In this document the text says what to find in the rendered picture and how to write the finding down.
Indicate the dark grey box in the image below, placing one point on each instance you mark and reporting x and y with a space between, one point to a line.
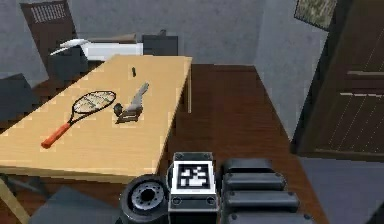
65 65

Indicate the dark grey armchair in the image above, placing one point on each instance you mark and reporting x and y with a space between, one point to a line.
15 96

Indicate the dark brown wooden door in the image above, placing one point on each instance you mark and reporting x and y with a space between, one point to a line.
350 86

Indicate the light wooden table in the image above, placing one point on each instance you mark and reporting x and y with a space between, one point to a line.
110 133

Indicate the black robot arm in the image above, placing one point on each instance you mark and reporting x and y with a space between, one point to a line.
233 193

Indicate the dark grey nightstand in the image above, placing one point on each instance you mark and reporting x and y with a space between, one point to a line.
160 44

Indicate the framed green picture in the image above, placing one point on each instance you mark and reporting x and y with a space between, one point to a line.
315 11

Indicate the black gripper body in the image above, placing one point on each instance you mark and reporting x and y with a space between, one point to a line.
145 198

